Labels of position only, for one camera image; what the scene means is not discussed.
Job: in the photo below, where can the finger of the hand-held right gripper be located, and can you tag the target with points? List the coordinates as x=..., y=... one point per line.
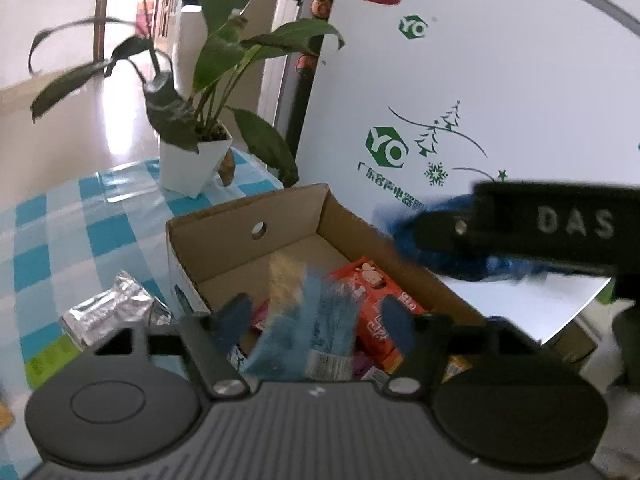
x=442, y=235

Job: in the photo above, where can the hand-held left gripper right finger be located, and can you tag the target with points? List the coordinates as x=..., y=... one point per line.
x=399, y=325

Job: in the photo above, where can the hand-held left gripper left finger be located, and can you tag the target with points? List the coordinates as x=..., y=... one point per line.
x=234, y=320

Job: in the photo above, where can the magenta snack packet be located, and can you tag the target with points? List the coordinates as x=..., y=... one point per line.
x=260, y=317

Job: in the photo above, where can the orange snack packet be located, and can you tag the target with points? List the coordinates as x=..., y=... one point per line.
x=370, y=290

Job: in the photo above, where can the purple snack packet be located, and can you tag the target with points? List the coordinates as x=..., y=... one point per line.
x=367, y=366

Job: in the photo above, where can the dark blue foil snack packet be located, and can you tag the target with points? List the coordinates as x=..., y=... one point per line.
x=500, y=266

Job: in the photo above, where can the large yellow snack packet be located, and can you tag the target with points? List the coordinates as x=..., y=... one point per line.
x=454, y=367

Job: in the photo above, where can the light blue snack packet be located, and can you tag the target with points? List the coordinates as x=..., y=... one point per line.
x=310, y=320

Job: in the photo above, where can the cardboard box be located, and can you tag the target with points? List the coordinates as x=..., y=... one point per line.
x=290, y=220

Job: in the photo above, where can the silver foil snack packet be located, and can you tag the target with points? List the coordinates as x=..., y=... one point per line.
x=110, y=310

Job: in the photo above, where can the white printed board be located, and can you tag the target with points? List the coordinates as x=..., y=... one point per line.
x=500, y=85

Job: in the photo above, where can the white plant pot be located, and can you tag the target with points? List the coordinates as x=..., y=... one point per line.
x=190, y=165

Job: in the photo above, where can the blue checkered tablecloth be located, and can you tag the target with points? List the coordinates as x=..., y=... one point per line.
x=75, y=240

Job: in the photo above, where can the green snack packet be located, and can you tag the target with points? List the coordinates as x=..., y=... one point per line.
x=50, y=360

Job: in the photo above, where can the round red fridge magnet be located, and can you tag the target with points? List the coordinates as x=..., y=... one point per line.
x=321, y=8
x=305, y=66

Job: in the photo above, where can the small yellow snack packet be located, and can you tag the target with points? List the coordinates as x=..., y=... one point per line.
x=4, y=416

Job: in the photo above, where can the green leafy houseplant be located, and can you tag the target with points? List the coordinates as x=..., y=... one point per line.
x=220, y=50

